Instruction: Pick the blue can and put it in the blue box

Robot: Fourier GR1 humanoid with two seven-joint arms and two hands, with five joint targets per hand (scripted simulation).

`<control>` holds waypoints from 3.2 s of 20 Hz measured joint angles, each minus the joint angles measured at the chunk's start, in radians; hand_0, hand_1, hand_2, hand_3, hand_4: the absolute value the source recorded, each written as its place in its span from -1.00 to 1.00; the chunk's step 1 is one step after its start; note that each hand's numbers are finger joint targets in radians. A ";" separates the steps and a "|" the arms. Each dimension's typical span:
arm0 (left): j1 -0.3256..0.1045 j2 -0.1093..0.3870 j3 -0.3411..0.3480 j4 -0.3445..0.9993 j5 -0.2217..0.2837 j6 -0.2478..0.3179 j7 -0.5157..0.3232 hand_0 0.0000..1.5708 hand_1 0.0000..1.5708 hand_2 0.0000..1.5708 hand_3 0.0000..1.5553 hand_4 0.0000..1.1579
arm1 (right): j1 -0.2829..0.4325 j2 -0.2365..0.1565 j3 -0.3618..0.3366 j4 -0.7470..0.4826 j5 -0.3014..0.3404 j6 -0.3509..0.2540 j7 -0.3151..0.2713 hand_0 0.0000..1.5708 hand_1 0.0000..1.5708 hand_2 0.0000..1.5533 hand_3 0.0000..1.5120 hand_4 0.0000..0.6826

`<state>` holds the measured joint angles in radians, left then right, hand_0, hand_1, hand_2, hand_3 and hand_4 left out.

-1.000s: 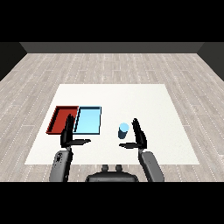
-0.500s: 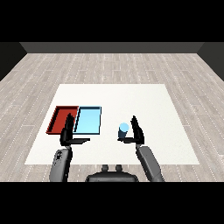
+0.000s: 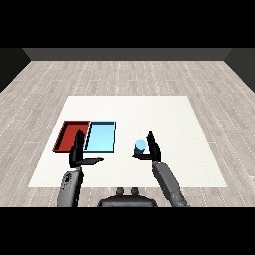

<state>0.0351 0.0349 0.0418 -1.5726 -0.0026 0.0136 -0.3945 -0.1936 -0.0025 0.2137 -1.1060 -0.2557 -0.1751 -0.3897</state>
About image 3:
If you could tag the small blue can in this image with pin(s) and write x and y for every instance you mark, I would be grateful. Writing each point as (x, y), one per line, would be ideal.
(140, 148)

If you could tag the red shallow open box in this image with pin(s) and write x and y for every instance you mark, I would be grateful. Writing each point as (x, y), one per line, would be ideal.
(69, 136)

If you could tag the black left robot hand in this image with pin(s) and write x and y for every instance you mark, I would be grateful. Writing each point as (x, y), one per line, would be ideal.
(76, 156)

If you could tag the light blue shallow open box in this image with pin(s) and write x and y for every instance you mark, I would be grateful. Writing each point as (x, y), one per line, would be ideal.
(100, 136)

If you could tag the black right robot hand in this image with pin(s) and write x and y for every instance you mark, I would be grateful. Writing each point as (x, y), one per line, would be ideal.
(154, 149)

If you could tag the dark grey robot body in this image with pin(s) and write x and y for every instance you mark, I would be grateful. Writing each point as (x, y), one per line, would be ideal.
(127, 200)

